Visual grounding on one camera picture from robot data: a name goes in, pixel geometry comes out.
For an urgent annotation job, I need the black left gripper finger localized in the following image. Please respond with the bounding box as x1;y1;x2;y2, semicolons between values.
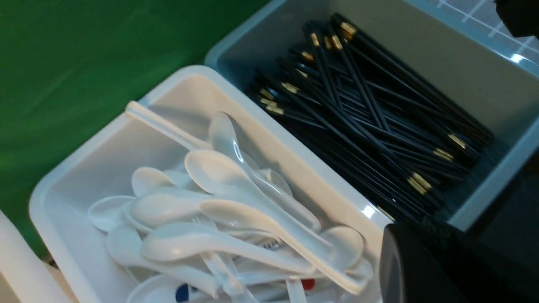
379;219;539;303

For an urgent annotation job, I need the black serving tray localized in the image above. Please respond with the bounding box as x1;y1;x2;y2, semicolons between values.
468;151;539;273

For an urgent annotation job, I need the pile of black chopsticks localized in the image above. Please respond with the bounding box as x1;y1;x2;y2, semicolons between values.
246;12;495;222

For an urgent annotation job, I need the blue plastic chopstick bin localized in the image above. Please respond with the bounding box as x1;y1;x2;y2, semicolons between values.
205;0;539;230

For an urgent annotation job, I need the pile of white spoons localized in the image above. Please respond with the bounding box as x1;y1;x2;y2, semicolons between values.
88;101;374;303

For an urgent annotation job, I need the grey grid table mat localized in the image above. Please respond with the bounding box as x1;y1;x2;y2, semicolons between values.
426;0;539;64

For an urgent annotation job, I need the white plastic spoon bin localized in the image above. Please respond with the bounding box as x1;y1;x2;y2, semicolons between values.
29;65;390;303

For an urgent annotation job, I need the large white dish tub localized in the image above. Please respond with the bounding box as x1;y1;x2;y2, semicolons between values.
0;213;77;303

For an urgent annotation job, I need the green cloth backdrop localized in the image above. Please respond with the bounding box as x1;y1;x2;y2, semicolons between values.
0;0;266;258

